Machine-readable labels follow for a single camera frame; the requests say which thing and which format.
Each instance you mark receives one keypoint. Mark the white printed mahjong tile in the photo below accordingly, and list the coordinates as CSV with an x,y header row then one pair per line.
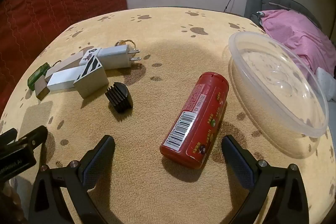
x,y
90,56

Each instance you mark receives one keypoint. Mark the pink duvet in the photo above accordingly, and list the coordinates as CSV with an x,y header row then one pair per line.
x,y
296,32

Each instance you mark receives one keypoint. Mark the black striped beige block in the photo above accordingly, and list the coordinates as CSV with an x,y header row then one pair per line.
x,y
92,79

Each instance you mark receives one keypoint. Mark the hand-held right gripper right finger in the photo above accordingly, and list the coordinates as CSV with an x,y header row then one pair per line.
x,y
240,166

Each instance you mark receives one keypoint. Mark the red candy bottle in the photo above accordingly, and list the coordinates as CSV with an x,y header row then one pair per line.
x,y
194,119

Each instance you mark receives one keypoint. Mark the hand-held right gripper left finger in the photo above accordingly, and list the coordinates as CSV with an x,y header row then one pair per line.
x,y
94,166

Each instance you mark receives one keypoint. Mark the white rectangular box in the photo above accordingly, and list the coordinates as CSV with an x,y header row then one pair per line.
x,y
64,79

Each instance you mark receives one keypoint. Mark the small brown wooden block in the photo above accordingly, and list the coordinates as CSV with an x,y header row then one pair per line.
x,y
42,88

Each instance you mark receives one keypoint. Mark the white charger plug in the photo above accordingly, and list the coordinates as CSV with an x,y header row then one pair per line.
x,y
115,57

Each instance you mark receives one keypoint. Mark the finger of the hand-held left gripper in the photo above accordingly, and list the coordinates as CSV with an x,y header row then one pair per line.
x,y
6,136
32,136

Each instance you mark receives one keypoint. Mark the clear plastic bowl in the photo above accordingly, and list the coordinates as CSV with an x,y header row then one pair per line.
x,y
262,77

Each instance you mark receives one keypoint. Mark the long light wooden block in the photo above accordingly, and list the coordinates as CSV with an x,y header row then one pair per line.
x,y
69,62

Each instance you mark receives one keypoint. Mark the grey bed headboard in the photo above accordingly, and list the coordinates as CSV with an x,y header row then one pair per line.
x,y
283,2

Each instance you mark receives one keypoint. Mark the black ribbed cap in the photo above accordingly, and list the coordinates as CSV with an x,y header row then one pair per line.
x,y
123,95

